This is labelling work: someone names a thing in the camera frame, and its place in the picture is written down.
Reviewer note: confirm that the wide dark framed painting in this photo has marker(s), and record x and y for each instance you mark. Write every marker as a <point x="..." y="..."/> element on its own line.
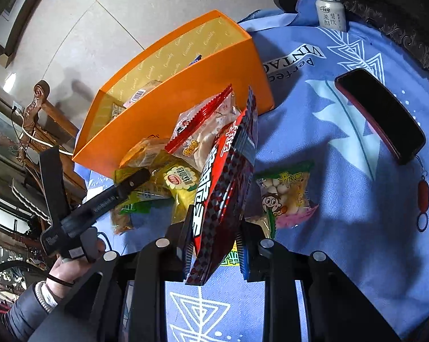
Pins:
<point x="18" y="32"/>

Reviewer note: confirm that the carved brown wooden chair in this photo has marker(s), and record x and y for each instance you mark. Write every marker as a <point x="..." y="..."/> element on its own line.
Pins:
<point x="39" y="107"/>

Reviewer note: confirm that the red checkered snack packet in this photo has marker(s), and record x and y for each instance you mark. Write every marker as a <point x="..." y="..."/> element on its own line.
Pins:
<point x="221" y="192"/>

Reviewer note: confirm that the pink green cartoon snack packet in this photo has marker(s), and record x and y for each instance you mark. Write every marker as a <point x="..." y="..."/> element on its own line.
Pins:
<point x="289" y="192"/>

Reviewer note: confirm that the small clear cracker packet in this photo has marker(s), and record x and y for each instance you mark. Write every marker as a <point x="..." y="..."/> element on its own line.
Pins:
<point x="143" y="153"/>

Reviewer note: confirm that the blue printed tablecloth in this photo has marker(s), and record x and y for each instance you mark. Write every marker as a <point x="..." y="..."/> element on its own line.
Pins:
<point x="342" y="221"/>

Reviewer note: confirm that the triangular brown snack packet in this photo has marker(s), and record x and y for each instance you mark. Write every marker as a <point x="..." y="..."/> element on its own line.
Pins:
<point x="121" y="222"/>

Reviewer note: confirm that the person's left forearm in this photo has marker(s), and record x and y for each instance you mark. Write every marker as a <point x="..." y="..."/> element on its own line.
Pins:
<point x="25" y="310"/>

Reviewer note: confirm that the yellow green cracker packet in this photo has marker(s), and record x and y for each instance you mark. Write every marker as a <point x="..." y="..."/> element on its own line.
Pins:
<point x="262" y="226"/>

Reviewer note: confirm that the white wall socket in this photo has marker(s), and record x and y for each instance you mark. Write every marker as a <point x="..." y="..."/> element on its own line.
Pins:
<point x="16" y="110"/>

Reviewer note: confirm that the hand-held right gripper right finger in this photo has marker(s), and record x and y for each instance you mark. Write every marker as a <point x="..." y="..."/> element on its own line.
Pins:
<point x="289" y="285"/>

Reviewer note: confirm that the blue snack packet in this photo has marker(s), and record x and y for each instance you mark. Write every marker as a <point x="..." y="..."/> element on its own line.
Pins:
<point x="196" y="59"/>

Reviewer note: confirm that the red clear candy bag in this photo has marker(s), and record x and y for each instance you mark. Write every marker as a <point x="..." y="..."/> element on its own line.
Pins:
<point x="200" y="135"/>

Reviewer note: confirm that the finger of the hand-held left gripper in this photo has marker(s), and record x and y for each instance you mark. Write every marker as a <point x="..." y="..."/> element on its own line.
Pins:
<point x="54" y="185"/>
<point x="107" y="203"/>

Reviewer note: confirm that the black phone red case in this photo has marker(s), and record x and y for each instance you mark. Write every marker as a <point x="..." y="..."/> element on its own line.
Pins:
<point x="378" y="114"/>

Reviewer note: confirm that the person's left hand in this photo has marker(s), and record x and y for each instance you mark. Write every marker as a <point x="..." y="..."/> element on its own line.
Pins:
<point x="66" y="274"/>

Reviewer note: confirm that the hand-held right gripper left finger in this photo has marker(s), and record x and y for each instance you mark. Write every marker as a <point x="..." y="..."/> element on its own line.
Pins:
<point x="146" y="274"/>

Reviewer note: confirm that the yellow snack packet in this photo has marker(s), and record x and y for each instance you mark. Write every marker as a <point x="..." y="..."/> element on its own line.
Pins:
<point x="178" y="185"/>

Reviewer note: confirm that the orange cardboard box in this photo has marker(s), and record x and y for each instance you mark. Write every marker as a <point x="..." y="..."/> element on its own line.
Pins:
<point x="146" y="124"/>

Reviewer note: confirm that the white drink can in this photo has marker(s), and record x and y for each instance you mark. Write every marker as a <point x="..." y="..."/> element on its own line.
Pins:
<point x="330" y="14"/>

